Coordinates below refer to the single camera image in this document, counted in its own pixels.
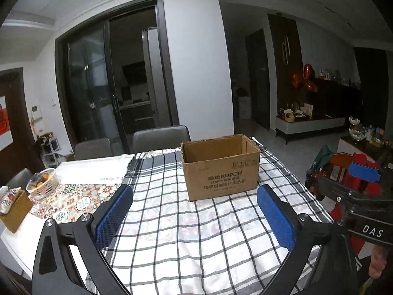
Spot white lotus ornament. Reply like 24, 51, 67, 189
348, 116, 363, 141

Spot glass sliding door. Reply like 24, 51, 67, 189
55, 0, 180, 161

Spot person's right hand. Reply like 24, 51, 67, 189
370, 245, 389, 283

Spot wooden tissue box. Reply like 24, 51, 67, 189
0, 186, 33, 234

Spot large grey chair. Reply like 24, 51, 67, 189
132, 125, 191, 154

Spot low white cabinet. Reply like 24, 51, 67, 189
275, 103, 346, 145

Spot dark tall wardrobe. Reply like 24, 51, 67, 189
267, 14, 305, 121

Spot red garment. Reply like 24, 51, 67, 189
331, 152, 382, 272

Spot small storage rack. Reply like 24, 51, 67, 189
36, 132, 67, 169

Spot small grey chair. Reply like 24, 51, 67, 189
74, 138, 112, 161

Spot white bin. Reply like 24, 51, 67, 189
237, 88, 251, 120

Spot white coffee table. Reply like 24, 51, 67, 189
337, 126, 393, 168

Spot white fruit basket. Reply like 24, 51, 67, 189
26, 168, 58, 201

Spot red wall poster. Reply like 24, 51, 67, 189
0, 95, 15, 152

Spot grey refrigerator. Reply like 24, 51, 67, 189
141, 27, 171, 129

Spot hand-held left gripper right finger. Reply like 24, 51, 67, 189
257, 185, 358, 295

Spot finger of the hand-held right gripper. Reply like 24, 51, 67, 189
348, 162, 383, 185
306, 167, 338, 201

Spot black white checkered tablecloth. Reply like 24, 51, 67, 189
83, 136, 335, 295

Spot dark interior door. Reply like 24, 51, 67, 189
245, 29, 271, 132

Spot white patterned table runner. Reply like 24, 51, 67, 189
28, 155, 136, 225

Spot dark wall panel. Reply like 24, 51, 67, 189
354, 47, 389, 125

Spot red foil balloons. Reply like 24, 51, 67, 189
290, 63, 319, 93

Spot orange green snack packet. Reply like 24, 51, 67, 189
309, 145, 351, 191

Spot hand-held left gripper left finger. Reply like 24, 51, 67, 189
32, 184, 133, 295

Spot brown cardboard box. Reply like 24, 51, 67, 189
180, 134, 261, 202

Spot brown wooden door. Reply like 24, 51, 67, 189
0, 67, 44, 177

